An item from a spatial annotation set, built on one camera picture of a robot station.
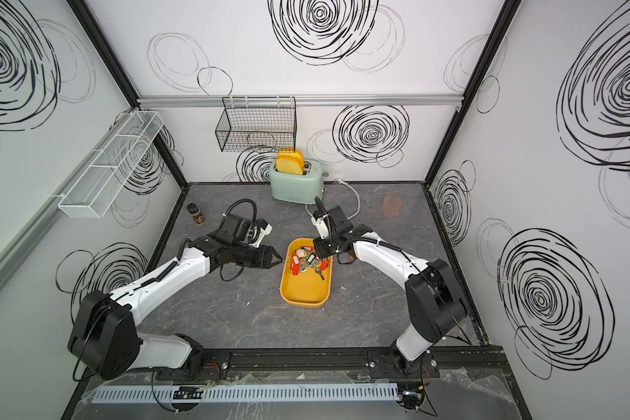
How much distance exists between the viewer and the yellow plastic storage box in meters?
0.83

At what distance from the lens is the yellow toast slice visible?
3.31 feet

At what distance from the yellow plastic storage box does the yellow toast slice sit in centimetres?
28

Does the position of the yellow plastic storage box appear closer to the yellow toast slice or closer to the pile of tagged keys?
the pile of tagged keys
